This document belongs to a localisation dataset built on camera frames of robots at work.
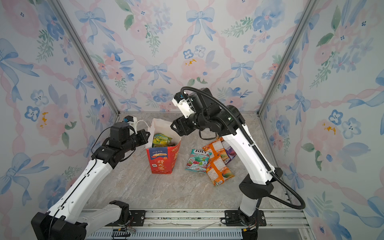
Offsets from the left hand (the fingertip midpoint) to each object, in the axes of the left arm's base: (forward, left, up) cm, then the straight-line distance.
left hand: (150, 131), depth 75 cm
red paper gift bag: (-10, -6, -10) cm, 15 cm away
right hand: (-5, -15, +14) cm, 21 cm away
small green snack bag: (+4, -2, -14) cm, 15 cm away
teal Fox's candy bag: (-5, -24, -23) cm, 34 cm away
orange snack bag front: (-12, -35, -22) cm, 44 cm away
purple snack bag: (+1, -45, -21) cm, 49 cm away
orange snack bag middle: (+2, -37, -21) cm, 42 cm away
